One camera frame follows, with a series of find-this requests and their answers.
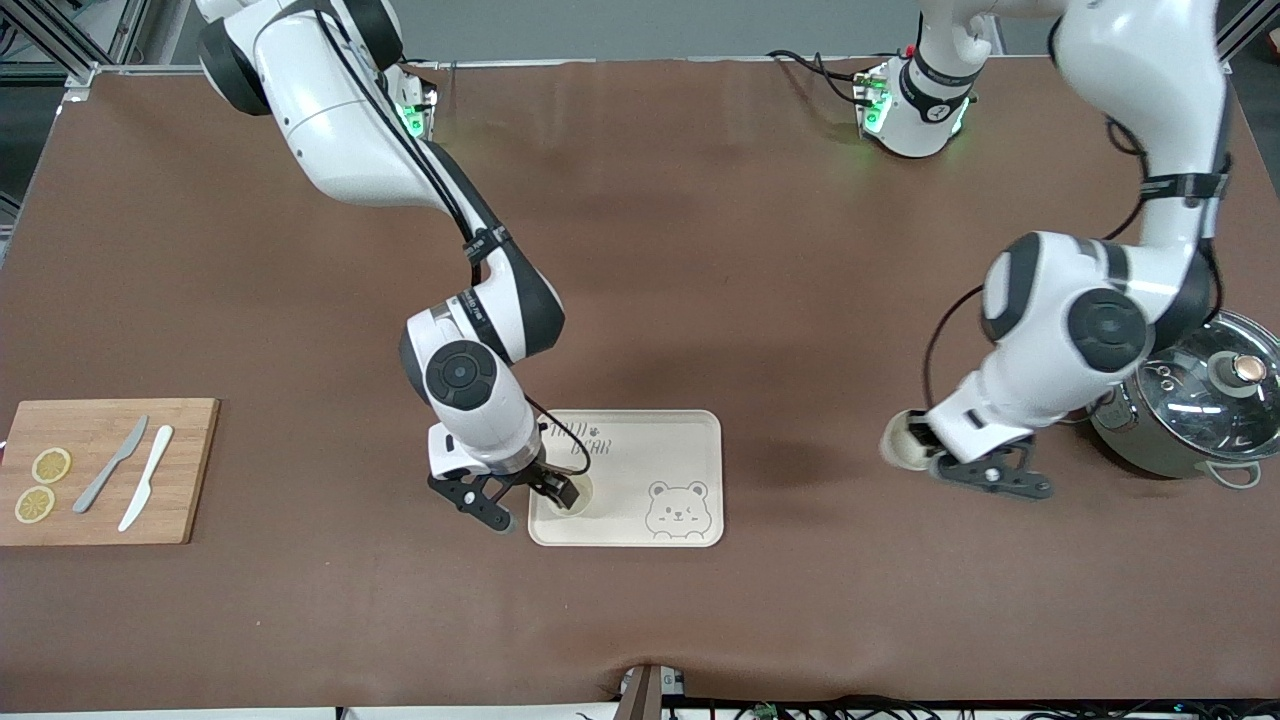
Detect white IKEA cup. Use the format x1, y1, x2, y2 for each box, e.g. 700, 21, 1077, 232
880, 408, 936, 471
546, 474, 597, 519

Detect cream bear print tray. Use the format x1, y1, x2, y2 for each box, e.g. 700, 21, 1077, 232
528, 409, 724, 548

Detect grey-green electric pot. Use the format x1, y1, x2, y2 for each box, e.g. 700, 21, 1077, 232
1085, 310, 1280, 489

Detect glass pot lid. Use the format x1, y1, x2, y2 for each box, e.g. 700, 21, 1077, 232
1110, 310, 1280, 463

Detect bamboo cutting board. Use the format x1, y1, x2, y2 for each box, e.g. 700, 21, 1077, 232
0, 398, 220, 546

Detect white plastic knife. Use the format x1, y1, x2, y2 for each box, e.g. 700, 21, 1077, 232
118, 425, 175, 533

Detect grey plastic knife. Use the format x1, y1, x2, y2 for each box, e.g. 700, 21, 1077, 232
72, 415, 150, 515

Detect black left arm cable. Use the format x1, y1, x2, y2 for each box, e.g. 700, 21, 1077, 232
922, 110, 1233, 409

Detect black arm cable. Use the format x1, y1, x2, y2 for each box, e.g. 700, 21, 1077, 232
922, 110, 1233, 409
315, 5, 593, 479

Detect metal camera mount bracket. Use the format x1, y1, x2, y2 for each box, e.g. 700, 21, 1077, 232
618, 663, 687, 720

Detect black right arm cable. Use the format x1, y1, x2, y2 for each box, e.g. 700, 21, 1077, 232
315, 5, 593, 479

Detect black left base cables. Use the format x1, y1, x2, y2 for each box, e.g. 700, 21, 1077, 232
768, 48, 873, 107

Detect aluminium frame structure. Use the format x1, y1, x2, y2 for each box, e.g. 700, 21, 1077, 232
0, 0, 153, 91

